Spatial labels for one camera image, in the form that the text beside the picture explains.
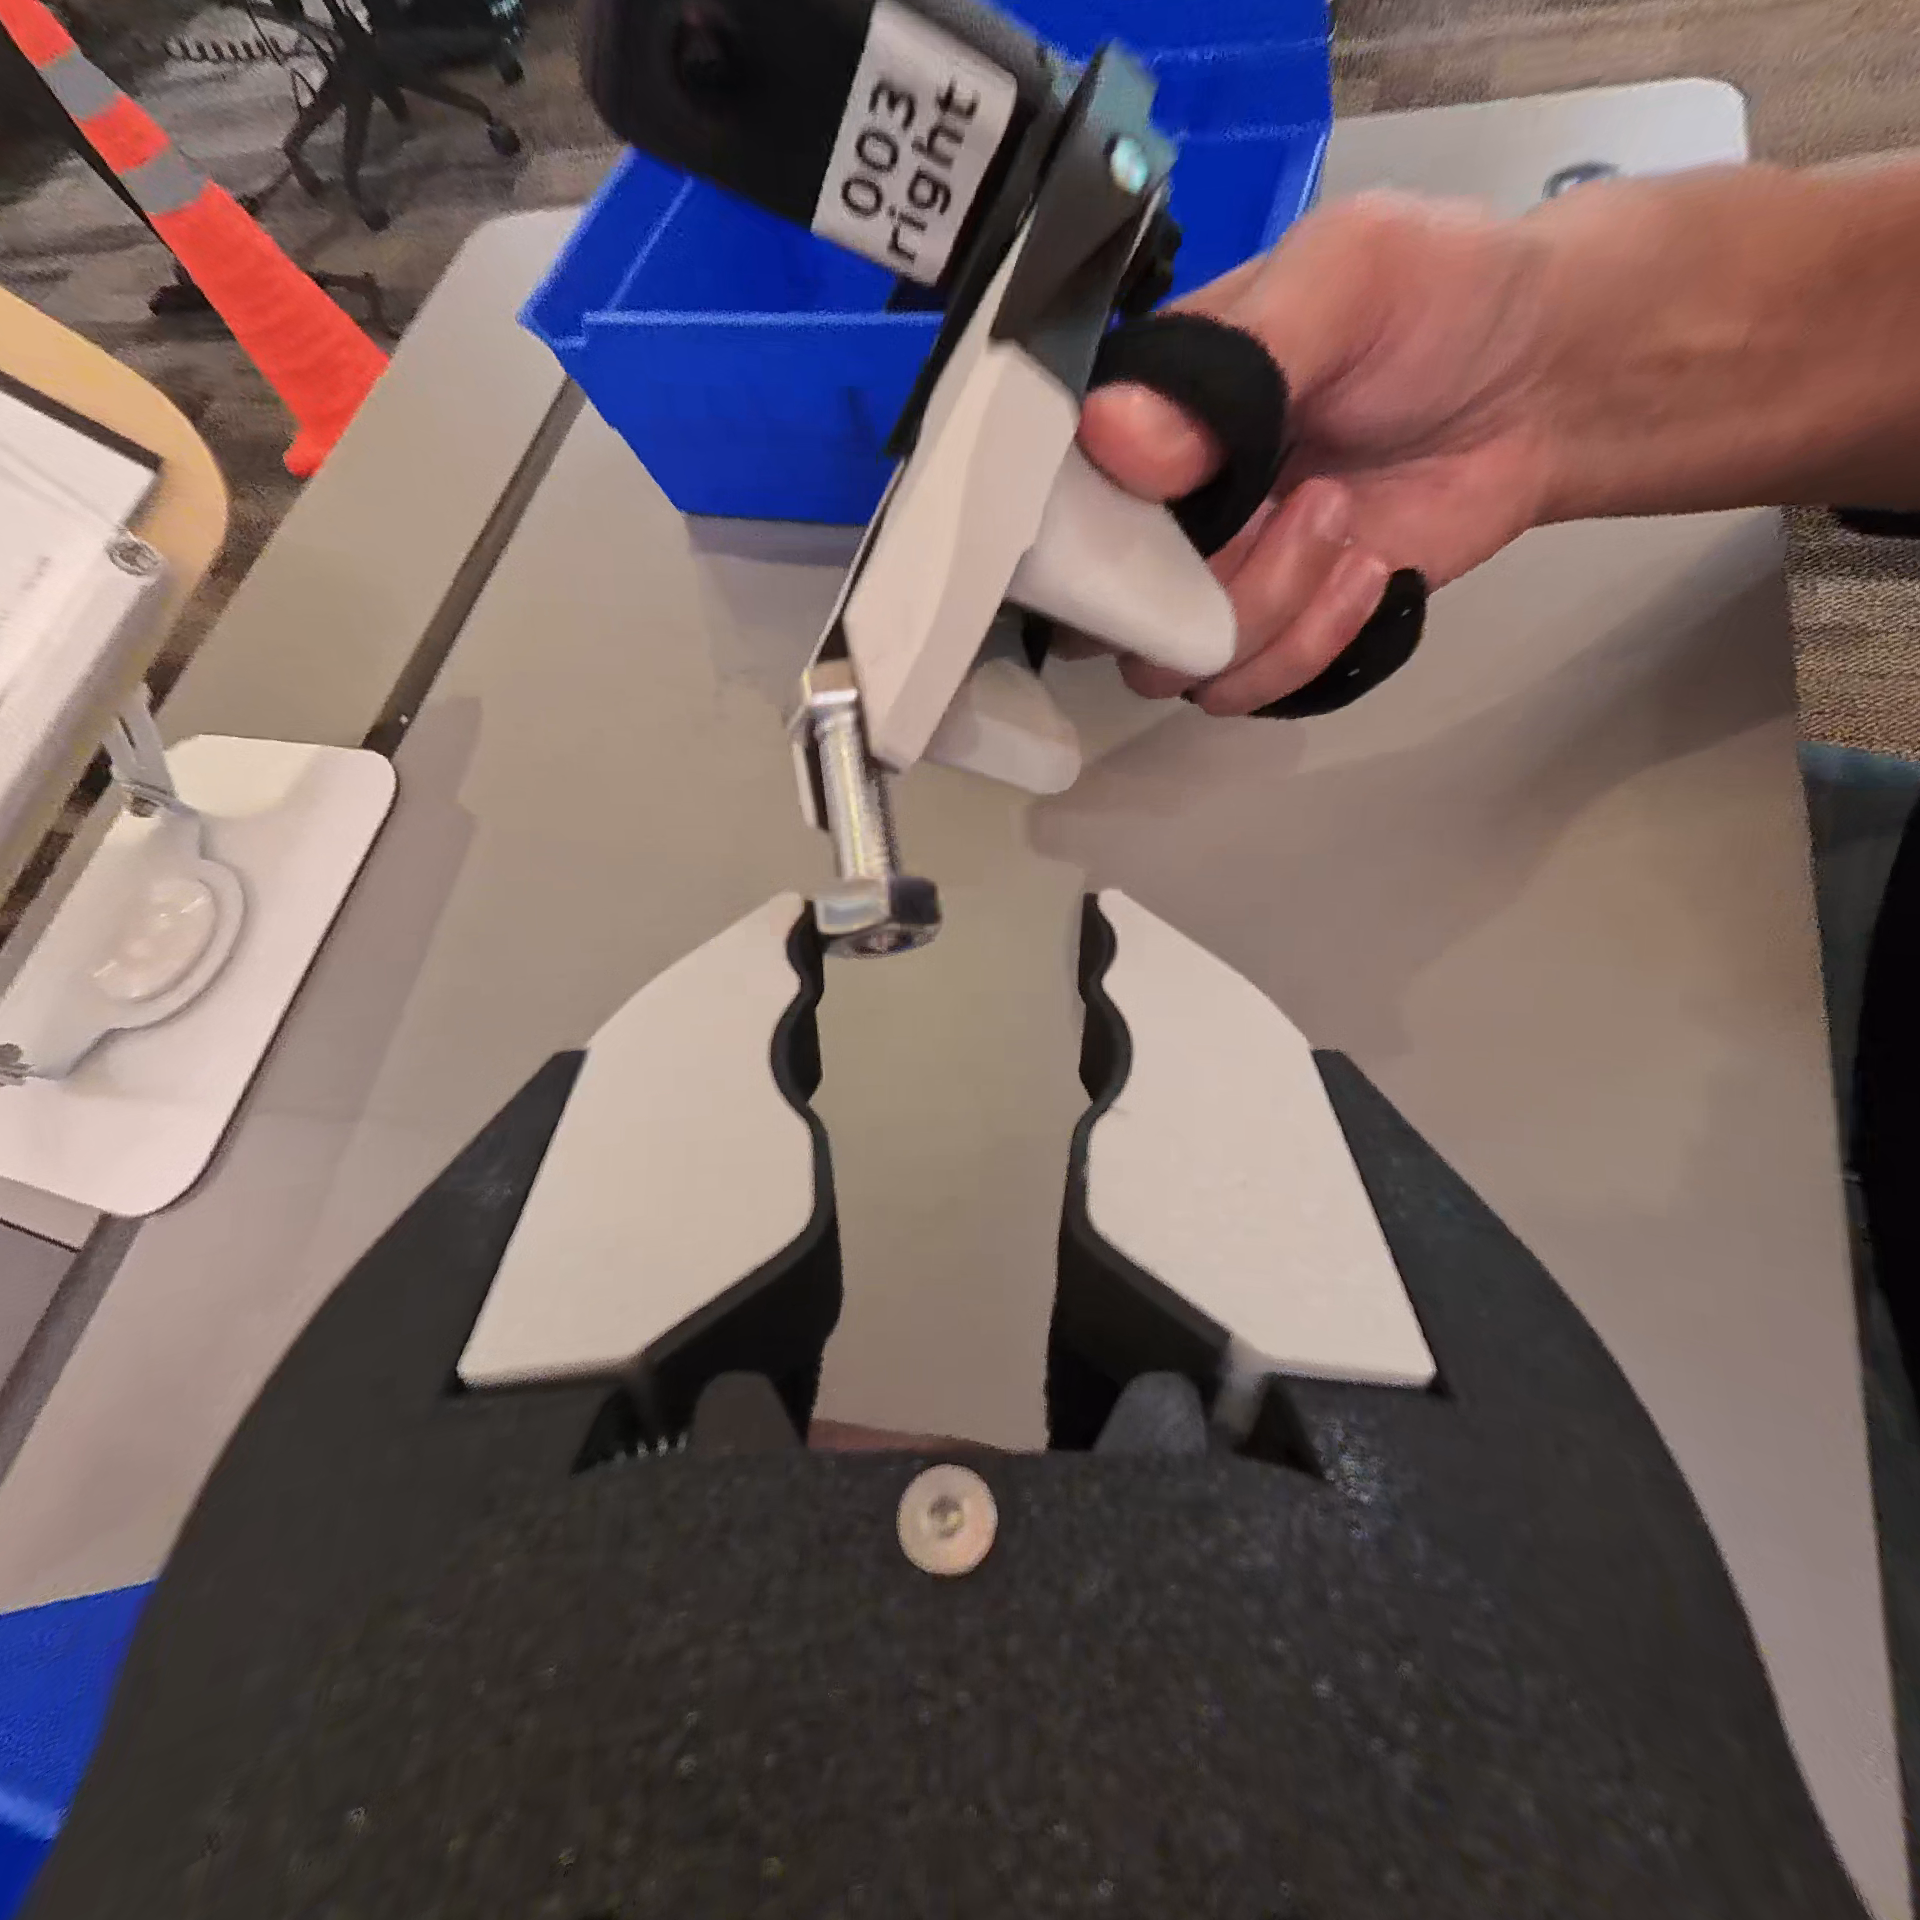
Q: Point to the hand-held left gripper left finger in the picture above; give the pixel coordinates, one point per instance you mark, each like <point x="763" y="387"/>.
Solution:
<point x="644" y="1184"/>

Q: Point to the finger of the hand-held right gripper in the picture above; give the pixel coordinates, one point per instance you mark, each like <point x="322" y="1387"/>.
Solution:
<point x="1012" y="735"/>
<point x="961" y="554"/>

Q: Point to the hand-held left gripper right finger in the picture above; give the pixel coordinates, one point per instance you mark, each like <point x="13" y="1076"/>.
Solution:
<point x="1260" y="1200"/>

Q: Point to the silver hex bolt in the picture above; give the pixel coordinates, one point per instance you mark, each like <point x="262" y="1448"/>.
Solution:
<point x="854" y="794"/>

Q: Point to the blue plastic bin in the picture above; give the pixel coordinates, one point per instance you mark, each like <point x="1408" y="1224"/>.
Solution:
<point x="721" y="391"/>
<point x="61" y="1695"/>

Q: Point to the person's right hand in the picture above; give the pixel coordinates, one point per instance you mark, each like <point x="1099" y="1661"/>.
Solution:
<point x="1394" y="375"/>

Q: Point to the black office chair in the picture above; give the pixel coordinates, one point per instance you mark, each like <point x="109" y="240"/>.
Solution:
<point x="374" y="60"/>

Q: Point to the white board stand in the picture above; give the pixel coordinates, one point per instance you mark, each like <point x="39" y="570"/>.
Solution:
<point x="254" y="961"/>

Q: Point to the orange traffic cone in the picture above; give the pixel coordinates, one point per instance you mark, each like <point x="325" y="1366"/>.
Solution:
<point x="241" y="270"/>

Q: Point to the person's denim leg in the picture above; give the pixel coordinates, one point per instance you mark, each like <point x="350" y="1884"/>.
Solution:
<point x="1839" y="974"/>

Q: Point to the printed instruction sheet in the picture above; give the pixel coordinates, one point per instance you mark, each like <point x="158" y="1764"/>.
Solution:
<point x="61" y="554"/>

